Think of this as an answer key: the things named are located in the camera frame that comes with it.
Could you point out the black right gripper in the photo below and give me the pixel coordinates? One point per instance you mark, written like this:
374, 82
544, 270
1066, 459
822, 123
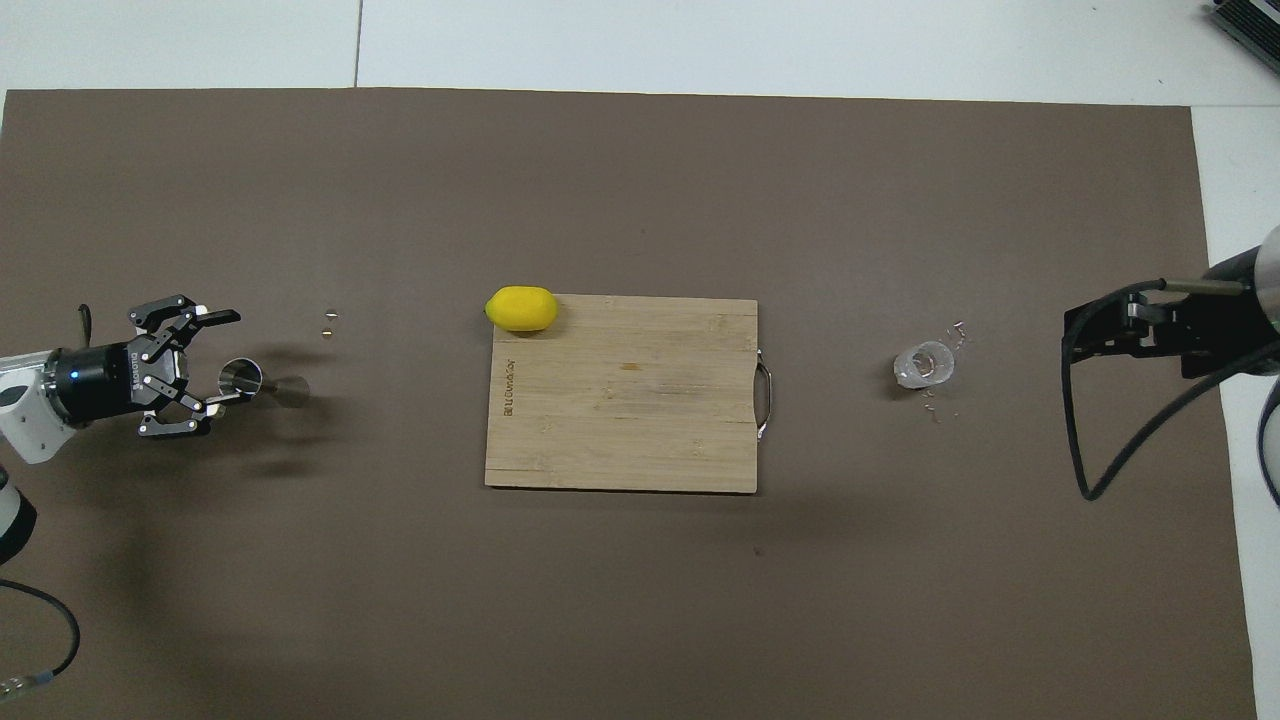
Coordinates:
1210, 320

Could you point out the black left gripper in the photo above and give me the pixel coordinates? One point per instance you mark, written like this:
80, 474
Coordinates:
100, 380

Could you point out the steel jigger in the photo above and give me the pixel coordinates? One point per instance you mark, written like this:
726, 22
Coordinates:
242, 380

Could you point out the clear plastic cup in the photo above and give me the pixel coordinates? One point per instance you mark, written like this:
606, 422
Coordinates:
925, 365

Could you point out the yellow lemon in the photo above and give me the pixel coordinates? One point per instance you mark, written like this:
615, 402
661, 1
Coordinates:
522, 309

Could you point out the grey ridged device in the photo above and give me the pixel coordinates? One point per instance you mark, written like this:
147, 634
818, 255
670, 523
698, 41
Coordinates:
1250, 20

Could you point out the wooden cutting board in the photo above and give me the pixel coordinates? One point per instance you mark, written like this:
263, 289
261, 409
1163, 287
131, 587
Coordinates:
620, 420

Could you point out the brown table mat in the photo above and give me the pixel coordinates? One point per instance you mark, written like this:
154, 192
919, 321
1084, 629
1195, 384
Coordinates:
640, 600

